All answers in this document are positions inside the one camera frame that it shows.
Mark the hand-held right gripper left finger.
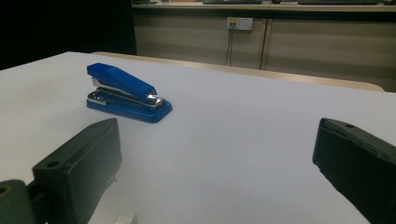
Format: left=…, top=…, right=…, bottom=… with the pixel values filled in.
left=32, top=118, right=122, bottom=224

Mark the white wall socket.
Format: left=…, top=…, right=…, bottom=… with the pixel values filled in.
left=226, top=17, right=254, bottom=32

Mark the white table cover sheet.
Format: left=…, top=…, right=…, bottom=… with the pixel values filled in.
left=0, top=50, right=396, bottom=224

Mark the wooden table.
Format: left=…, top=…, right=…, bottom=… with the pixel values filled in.
left=92, top=50, right=386, bottom=92

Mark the black keyboard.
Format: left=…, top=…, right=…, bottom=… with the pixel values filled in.
left=202, top=0, right=263, bottom=6
left=297, top=0, right=381, bottom=6

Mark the black wall cable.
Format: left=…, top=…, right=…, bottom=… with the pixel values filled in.
left=229, top=23, right=235, bottom=67
left=225, top=23, right=233, bottom=66

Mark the blue stapler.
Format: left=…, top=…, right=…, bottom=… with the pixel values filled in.
left=86, top=62, right=174, bottom=124

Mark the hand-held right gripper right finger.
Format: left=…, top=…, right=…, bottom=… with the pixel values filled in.
left=312, top=118, right=396, bottom=224

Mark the beige cabinet counter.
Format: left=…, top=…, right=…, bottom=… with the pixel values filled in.
left=132, top=0, right=396, bottom=93

